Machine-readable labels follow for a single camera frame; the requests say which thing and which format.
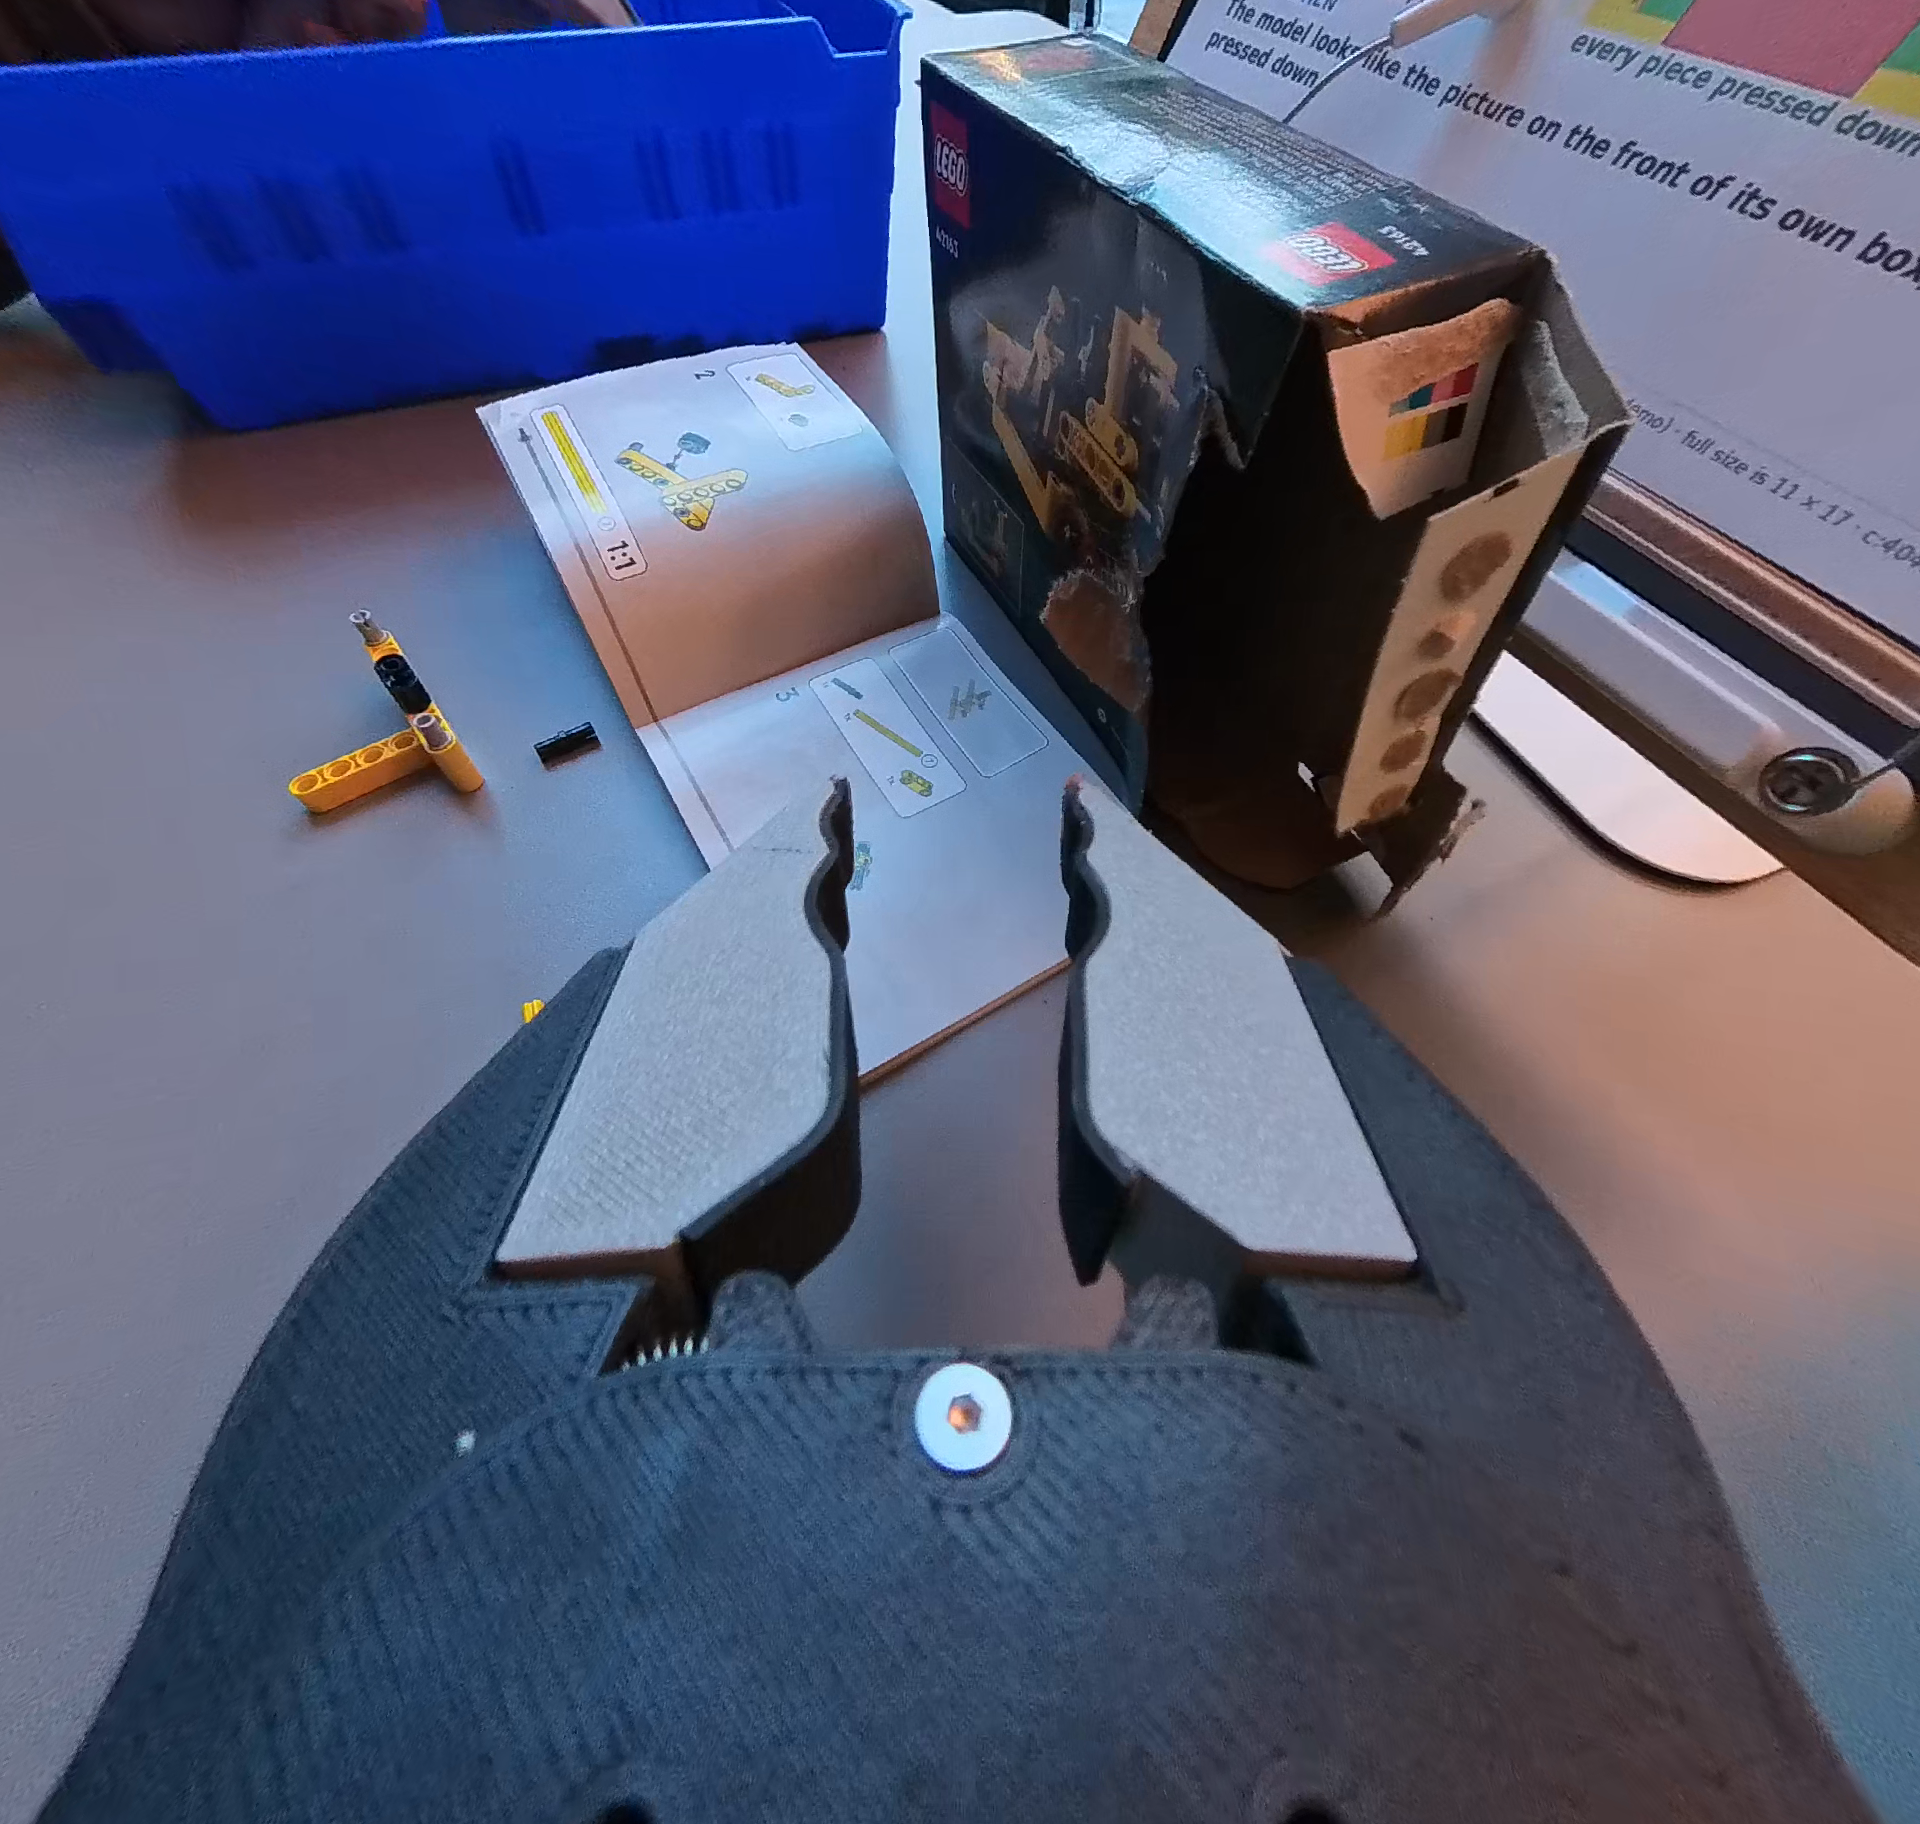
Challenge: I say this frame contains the silver monitor with stand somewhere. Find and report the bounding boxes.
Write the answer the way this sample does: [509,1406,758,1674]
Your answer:
[1469,480,1920,890]

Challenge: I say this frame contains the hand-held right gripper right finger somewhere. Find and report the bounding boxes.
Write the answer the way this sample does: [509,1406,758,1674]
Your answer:
[1054,778,1422,1320]

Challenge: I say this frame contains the printed instruction sheet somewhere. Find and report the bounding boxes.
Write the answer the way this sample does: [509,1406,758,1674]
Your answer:
[1128,0,1920,605]

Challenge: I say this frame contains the blue plastic bin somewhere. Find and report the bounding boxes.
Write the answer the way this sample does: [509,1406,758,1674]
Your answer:
[0,0,913,434]

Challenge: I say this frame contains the yellow lego beam assembly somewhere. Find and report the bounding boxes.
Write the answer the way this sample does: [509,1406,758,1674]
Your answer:
[288,609,487,815]

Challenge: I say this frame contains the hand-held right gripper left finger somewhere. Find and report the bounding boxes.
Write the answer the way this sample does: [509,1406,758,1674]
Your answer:
[492,776,866,1307]

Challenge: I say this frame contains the lego instruction booklet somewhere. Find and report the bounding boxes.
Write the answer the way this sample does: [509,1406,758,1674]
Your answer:
[474,339,1152,1086]

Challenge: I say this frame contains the thin grey cable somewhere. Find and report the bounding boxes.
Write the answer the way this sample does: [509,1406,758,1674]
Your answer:
[1285,29,1406,133]

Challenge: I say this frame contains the black lego box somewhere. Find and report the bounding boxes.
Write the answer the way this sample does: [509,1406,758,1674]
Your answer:
[915,29,1634,916]

